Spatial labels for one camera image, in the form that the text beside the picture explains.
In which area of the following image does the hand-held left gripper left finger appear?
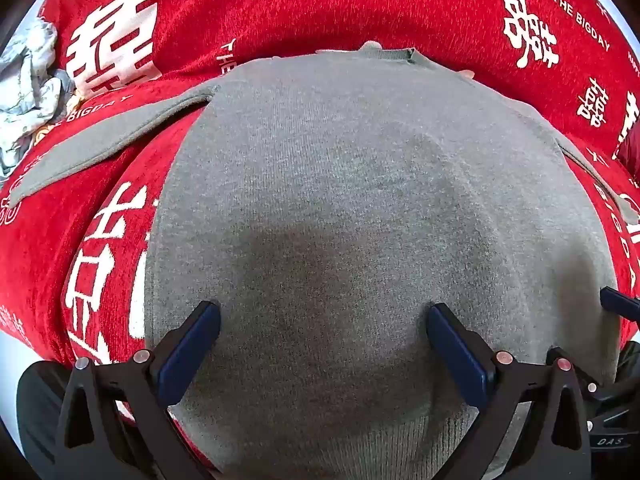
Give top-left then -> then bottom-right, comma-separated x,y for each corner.
54,300 -> 222,480

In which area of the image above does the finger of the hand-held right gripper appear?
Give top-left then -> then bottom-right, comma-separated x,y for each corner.
600,286 -> 640,322

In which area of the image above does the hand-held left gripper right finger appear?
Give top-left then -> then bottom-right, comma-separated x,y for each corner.
426,302 -> 593,480

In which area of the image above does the grey knit sweater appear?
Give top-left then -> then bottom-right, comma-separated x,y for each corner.
7,46 -> 636,480

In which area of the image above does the dark red cloth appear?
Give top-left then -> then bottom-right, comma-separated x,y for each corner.
614,122 -> 640,183

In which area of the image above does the grey-blue garment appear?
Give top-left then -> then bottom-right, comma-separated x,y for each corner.
49,67 -> 77,111

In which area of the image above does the white patterned garment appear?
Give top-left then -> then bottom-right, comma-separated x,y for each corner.
0,15 -> 76,181

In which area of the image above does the red printed blanket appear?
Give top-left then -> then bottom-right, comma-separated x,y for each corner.
0,0 -> 640,466

